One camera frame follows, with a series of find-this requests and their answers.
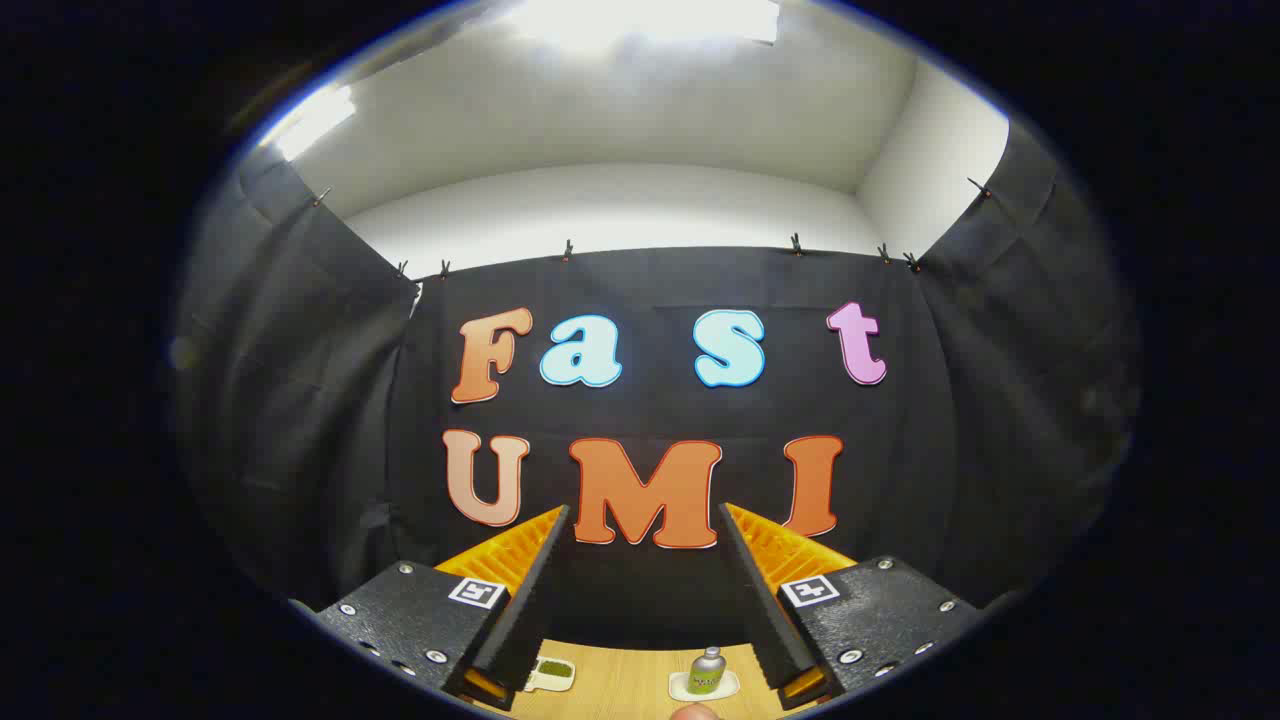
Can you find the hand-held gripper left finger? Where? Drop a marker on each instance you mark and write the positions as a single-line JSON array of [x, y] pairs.
[[530, 600]]

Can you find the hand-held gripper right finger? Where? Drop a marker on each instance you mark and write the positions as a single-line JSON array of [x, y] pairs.
[[762, 600]]

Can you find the white divided dish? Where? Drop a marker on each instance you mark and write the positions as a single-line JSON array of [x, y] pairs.
[[553, 672]]

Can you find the green label soda bottle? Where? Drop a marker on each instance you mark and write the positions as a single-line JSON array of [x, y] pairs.
[[707, 672]]

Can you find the white square coaster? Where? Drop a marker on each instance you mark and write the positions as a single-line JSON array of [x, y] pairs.
[[730, 686]]

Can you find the row of black clips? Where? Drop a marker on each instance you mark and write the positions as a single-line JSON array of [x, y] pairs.
[[567, 250]]

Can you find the ceiling light panel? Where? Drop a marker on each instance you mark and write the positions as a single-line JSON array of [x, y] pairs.
[[650, 20], [315, 120]]

